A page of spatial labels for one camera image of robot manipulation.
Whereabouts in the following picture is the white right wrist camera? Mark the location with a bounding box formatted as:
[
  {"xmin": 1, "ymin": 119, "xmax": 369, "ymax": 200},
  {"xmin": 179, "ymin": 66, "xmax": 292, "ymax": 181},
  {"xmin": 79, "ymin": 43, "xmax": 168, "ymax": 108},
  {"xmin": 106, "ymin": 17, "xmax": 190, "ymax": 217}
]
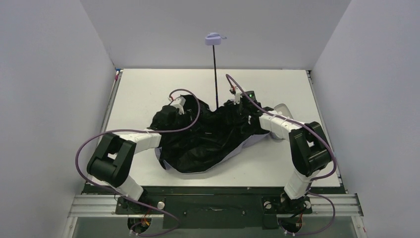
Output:
[{"xmin": 229, "ymin": 86, "xmax": 242, "ymax": 105}]

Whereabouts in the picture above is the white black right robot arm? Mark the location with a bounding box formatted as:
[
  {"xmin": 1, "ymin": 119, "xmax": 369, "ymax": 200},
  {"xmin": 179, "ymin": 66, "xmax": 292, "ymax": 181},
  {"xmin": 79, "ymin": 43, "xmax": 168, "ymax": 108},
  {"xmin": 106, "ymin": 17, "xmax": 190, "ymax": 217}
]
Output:
[{"xmin": 230, "ymin": 89, "xmax": 337, "ymax": 214}]

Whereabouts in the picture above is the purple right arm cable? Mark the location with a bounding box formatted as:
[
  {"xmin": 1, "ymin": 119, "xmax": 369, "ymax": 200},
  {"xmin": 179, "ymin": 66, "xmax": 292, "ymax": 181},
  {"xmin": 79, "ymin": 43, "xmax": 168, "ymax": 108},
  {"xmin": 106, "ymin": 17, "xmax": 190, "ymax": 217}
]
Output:
[{"xmin": 225, "ymin": 73, "xmax": 338, "ymax": 237}]

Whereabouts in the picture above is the lavender folding umbrella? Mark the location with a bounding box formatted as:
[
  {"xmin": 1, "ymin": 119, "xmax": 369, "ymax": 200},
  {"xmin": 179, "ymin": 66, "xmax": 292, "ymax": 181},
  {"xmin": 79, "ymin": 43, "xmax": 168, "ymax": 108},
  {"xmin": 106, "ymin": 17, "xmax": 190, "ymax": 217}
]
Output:
[{"xmin": 148, "ymin": 32, "xmax": 271, "ymax": 174}]

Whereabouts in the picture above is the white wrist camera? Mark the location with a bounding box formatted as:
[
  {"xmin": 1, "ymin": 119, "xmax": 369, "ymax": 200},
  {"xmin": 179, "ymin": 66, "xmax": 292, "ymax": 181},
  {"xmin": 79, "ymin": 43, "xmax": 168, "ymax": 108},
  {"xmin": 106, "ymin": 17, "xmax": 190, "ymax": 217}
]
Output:
[
  {"xmin": 169, "ymin": 96, "xmax": 186, "ymax": 115},
  {"xmin": 229, "ymin": 86, "xmax": 242, "ymax": 105}
]

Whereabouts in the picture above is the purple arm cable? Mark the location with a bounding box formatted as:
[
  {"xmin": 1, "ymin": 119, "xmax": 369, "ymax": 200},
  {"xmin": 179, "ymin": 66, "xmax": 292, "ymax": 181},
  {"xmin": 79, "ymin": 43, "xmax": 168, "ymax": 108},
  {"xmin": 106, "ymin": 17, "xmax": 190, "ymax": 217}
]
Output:
[
  {"xmin": 75, "ymin": 88, "xmax": 202, "ymax": 238},
  {"xmin": 225, "ymin": 73, "xmax": 338, "ymax": 237}
]

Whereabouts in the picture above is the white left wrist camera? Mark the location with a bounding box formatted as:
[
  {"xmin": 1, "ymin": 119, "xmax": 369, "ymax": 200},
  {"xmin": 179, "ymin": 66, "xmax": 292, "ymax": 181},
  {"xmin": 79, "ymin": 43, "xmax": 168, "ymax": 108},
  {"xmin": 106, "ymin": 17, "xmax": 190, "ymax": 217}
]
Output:
[{"xmin": 169, "ymin": 96, "xmax": 186, "ymax": 115}]

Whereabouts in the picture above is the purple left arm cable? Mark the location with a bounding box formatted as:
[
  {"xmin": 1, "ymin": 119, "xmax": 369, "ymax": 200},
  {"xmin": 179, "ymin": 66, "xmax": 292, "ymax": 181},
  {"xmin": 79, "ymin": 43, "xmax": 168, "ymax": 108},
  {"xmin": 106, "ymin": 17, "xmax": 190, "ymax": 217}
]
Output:
[{"xmin": 75, "ymin": 88, "xmax": 202, "ymax": 238}]

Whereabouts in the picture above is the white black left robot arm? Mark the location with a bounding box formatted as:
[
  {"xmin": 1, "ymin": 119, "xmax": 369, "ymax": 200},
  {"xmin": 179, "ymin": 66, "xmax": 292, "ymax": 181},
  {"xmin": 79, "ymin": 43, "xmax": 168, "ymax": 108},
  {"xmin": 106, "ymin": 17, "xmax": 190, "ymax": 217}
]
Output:
[{"xmin": 86, "ymin": 105, "xmax": 201, "ymax": 210}]

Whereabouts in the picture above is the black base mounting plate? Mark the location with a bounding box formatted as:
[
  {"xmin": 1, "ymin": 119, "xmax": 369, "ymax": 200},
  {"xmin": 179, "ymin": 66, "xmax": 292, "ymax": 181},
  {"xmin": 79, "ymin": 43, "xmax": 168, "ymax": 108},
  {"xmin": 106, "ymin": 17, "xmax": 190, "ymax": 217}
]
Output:
[{"xmin": 70, "ymin": 185, "xmax": 347, "ymax": 233}]

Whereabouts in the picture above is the aluminium front frame rail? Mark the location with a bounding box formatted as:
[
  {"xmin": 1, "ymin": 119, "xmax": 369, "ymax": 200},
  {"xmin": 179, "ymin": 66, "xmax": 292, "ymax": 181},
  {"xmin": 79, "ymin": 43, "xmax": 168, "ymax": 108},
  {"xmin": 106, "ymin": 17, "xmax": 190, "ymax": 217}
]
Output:
[{"xmin": 68, "ymin": 194, "xmax": 364, "ymax": 218}]

